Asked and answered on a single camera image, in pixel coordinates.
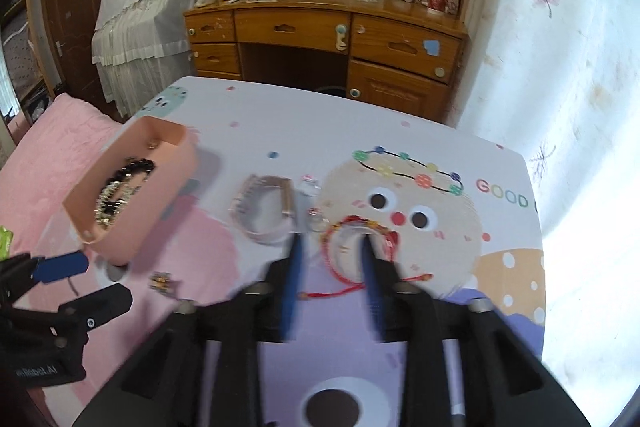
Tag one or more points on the pink plastic tray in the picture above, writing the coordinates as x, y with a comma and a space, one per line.
145, 212

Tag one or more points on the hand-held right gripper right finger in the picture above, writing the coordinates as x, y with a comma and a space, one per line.
372, 292

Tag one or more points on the white lace bed cover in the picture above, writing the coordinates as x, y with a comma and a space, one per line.
140, 22

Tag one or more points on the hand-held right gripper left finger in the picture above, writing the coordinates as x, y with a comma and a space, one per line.
293, 287

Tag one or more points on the cartoon printed tablecloth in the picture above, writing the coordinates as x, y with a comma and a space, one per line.
425, 132

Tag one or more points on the brown wooden door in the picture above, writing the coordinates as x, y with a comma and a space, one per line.
75, 17

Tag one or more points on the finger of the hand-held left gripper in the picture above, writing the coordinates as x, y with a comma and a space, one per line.
100, 302
62, 267

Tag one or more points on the white leaf print curtain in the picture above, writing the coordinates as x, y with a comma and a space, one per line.
575, 82

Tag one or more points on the wooden desk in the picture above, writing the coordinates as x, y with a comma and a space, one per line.
295, 27

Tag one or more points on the silver bangle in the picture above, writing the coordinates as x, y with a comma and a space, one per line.
260, 227

